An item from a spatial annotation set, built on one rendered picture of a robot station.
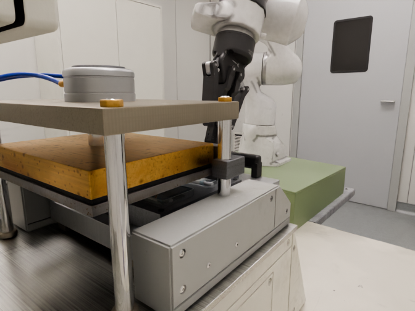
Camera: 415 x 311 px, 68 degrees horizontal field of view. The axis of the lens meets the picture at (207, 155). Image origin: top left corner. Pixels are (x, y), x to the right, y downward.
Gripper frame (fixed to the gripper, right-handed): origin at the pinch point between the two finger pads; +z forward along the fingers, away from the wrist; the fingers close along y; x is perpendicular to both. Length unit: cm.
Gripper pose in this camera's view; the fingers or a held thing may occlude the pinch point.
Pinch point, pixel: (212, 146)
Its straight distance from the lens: 54.9
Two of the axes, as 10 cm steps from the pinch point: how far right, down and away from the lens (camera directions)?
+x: -7.9, -1.2, 6.0
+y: 5.8, 1.8, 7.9
